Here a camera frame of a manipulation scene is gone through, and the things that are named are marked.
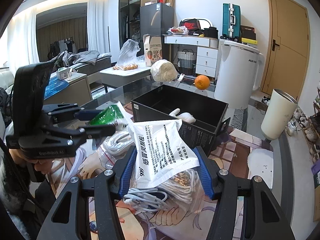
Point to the white box cutter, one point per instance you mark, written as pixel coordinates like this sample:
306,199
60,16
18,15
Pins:
181,77

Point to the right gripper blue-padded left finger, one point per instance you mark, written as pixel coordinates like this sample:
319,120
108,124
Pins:
69,215

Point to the grey side table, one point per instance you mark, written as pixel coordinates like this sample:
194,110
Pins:
112,78

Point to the wooden door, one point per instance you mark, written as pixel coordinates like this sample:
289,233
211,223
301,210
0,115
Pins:
288,48

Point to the orange fruit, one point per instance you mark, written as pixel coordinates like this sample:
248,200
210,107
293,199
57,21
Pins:
202,82

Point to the teal suitcase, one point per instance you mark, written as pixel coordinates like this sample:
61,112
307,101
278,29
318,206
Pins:
231,22

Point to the white cylindrical appliance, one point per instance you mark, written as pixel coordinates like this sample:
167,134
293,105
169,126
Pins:
240,73

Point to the woven laundry basket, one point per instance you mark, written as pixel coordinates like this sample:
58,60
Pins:
186,60

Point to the clear plastic snack bag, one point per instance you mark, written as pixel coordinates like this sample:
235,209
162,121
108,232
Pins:
127,59

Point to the green medicine packet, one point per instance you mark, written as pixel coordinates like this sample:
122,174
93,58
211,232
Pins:
114,114

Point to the dark grey mini fridge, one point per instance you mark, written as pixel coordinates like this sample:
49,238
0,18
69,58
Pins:
155,20

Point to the fruit carton box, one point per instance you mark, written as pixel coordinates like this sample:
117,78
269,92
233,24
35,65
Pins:
152,49

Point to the person's left hand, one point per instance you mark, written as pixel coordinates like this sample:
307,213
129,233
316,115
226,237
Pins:
43,166

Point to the white desk with drawers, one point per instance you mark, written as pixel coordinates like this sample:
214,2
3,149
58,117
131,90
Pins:
206,50

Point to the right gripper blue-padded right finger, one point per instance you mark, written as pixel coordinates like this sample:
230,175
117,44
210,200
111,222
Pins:
263,217

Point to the white medicine packet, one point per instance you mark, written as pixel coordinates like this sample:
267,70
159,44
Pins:
161,152

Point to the anime print table mat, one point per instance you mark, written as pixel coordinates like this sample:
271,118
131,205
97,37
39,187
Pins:
244,154

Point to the cream tumbler cup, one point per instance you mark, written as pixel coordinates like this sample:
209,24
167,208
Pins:
278,114

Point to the wooden shoe rack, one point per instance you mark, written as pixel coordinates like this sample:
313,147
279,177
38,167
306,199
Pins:
310,128

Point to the black cardboard box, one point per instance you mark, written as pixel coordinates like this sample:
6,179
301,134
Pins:
202,117

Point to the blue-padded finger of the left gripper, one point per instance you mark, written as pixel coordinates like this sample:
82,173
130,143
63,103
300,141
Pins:
67,112
88,132

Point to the white plush toy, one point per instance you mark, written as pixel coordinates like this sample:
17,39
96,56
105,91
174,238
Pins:
186,117

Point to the bagged cream yarn ball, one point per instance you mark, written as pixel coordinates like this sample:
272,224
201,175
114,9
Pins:
163,71

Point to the red black shoe bag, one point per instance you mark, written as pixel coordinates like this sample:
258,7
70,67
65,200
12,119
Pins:
191,24

